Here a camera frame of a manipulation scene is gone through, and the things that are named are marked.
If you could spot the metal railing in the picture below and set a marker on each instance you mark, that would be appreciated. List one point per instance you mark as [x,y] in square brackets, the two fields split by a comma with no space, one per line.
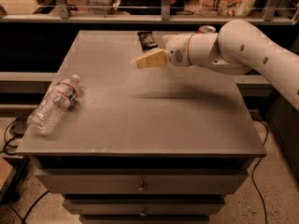
[273,12]

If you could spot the drawer with knob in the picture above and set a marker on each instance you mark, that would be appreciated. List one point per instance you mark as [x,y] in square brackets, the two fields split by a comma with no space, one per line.
[139,182]
[143,207]

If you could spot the dark rxbar chocolate wrapper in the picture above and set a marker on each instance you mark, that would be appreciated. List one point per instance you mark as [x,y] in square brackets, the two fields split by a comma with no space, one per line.
[146,40]

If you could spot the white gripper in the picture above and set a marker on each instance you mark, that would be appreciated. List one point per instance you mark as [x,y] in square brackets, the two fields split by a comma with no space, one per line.
[177,50]

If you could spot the grey drawer cabinet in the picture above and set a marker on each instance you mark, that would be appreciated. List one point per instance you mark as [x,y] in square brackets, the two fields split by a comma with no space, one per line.
[160,120]

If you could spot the top drawer with knob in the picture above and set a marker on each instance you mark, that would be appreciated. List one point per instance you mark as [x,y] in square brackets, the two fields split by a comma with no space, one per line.
[139,182]

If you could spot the black bag behind rail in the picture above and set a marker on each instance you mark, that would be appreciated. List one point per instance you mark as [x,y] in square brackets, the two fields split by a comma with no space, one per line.
[149,7]

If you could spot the middle drawer with knob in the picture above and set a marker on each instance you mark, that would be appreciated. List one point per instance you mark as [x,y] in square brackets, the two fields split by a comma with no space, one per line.
[143,207]

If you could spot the clear plastic water bottle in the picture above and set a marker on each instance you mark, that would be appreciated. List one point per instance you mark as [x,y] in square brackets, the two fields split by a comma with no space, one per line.
[53,106]

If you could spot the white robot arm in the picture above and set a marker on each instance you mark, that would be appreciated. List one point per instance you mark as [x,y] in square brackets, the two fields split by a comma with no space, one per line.
[235,49]

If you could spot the red coca-cola can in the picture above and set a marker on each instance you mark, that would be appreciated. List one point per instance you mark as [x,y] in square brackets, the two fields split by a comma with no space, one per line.
[206,29]

